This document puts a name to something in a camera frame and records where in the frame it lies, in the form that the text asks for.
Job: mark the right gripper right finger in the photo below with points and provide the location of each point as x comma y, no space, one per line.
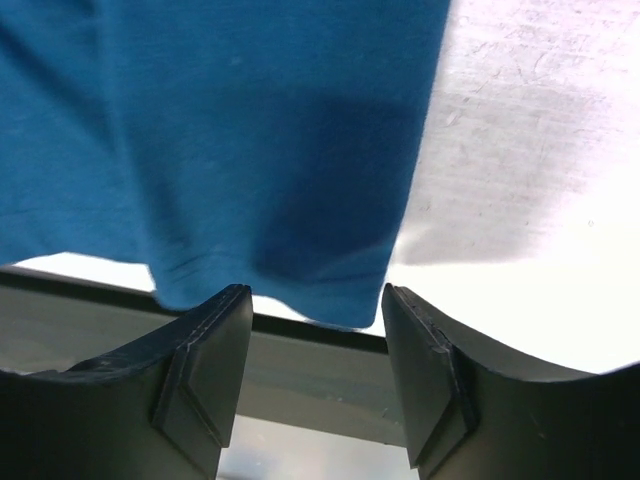
475,408

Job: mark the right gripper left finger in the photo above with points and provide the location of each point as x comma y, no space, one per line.
159,407

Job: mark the blue printed t-shirt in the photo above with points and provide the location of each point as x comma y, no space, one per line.
266,143

